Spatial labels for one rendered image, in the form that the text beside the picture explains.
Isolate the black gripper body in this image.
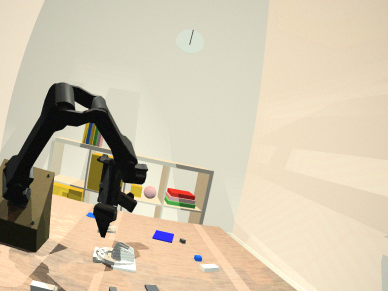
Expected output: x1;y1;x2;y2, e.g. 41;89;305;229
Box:
93;179;121;221

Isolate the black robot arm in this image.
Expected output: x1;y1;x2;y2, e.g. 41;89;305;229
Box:
2;82;148;213

